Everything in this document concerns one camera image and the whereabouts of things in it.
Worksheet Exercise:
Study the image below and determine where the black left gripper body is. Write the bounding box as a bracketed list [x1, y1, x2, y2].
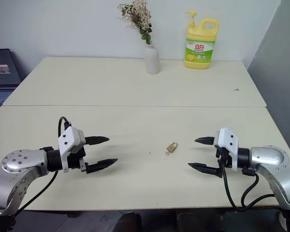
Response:
[67, 145, 88, 174]

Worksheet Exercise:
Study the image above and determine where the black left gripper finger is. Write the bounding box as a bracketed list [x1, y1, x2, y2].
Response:
[84, 136, 110, 146]
[86, 158, 118, 175]

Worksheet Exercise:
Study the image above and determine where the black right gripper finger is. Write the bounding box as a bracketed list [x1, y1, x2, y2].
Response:
[194, 136, 217, 145]
[188, 162, 219, 177]

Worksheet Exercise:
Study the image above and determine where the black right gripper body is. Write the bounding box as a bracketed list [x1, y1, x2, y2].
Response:
[215, 145, 233, 178]

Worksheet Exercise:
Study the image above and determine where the small brass padlock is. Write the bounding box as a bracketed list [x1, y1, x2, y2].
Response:
[166, 142, 178, 154]

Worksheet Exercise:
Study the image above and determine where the yellow detergent pump bottle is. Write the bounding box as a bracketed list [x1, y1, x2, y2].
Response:
[183, 10, 219, 70]

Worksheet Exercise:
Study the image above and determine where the white ceramic vase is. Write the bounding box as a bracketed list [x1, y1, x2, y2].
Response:
[144, 43, 161, 75]

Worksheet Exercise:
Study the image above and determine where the dark open laptop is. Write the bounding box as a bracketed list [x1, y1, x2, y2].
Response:
[0, 48, 23, 117]

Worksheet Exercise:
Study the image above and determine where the dried flower bouquet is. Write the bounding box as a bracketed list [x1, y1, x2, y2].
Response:
[116, 0, 153, 45]

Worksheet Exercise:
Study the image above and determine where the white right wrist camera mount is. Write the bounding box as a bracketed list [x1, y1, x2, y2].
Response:
[213, 127, 240, 172]

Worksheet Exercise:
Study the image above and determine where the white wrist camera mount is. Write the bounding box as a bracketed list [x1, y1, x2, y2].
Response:
[57, 127, 85, 173]
[213, 127, 240, 172]

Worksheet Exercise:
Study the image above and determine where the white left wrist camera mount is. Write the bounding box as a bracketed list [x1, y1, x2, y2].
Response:
[57, 127, 85, 173]

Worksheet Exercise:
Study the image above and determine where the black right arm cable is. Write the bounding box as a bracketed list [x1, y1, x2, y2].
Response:
[221, 166, 282, 212]

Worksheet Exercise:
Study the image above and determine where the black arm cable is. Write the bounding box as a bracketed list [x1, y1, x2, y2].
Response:
[221, 166, 282, 212]
[14, 116, 71, 218]

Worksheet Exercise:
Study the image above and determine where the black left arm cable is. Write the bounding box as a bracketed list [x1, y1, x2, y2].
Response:
[14, 116, 71, 218]

